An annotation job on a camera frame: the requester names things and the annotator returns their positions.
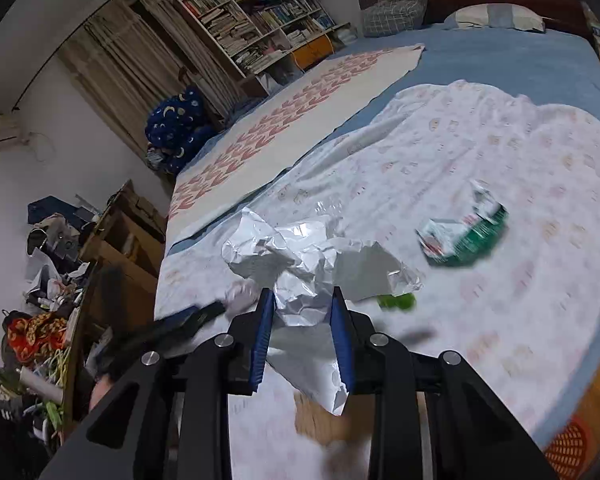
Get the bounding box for grey checkered pillow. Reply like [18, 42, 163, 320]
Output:
[362, 0, 428, 37]

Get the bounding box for silver foil paper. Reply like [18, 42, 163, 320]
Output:
[221, 206, 423, 417]

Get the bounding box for red patterned cloth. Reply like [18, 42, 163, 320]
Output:
[7, 312, 71, 366]

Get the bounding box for clutter pile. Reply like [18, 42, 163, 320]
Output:
[0, 195, 101, 441]

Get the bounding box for bed with blue sheet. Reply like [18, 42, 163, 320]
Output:
[155, 20, 600, 480]

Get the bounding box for white printed blanket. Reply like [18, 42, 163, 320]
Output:
[155, 80, 600, 480]

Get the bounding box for green white snack packet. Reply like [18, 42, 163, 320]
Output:
[416, 180, 510, 267]

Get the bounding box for white bookshelf with books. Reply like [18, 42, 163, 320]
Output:
[172, 0, 353, 93]

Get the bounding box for small white paper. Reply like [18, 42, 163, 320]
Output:
[227, 282, 259, 314]

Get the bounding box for blue moon-print cloth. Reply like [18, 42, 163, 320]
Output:
[145, 86, 216, 173]

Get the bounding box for orange storage box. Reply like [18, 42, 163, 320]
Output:
[290, 35, 333, 71]

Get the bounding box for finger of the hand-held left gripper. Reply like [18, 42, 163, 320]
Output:
[155, 300, 227, 333]

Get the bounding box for wooden desk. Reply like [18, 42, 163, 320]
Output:
[62, 180, 168, 421]

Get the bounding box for black curtain rod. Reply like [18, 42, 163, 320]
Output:
[10, 0, 181, 108]

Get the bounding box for cream red-patterned mat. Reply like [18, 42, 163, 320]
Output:
[166, 44, 426, 251]

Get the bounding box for small green plastic piece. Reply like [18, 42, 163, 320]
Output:
[377, 292, 417, 313]

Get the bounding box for beige curtains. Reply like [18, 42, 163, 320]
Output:
[57, 0, 251, 171]

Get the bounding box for red plastic basket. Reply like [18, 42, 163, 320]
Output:
[542, 417, 595, 480]

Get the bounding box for blue white striped pillow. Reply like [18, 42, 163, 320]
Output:
[444, 3, 546, 33]

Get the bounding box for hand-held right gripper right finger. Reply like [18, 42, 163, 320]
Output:
[330, 286, 561, 480]

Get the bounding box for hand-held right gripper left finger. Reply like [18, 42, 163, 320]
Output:
[39, 287, 276, 480]

